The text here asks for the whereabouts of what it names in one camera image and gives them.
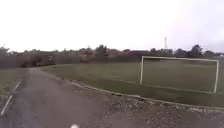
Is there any lattice mast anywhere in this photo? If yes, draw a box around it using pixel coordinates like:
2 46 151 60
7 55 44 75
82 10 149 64
163 36 169 52

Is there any grass strip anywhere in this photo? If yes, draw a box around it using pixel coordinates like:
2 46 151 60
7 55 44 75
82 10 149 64
0 68 31 101

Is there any white goal frame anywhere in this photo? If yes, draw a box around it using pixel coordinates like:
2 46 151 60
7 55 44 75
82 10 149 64
139 55 220 94

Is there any row of trees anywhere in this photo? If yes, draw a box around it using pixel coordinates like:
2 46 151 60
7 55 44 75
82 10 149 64
0 43 224 69

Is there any white painted line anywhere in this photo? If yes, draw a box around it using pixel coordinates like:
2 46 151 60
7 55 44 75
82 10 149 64
0 80 22 117

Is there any grey asphalt path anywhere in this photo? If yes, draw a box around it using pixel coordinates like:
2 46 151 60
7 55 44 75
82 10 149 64
0 67 224 128

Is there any pale kerb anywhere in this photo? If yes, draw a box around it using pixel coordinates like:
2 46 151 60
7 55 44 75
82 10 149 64
55 75 224 112

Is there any green grass field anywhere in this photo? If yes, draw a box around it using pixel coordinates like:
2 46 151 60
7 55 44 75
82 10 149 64
40 58 224 108

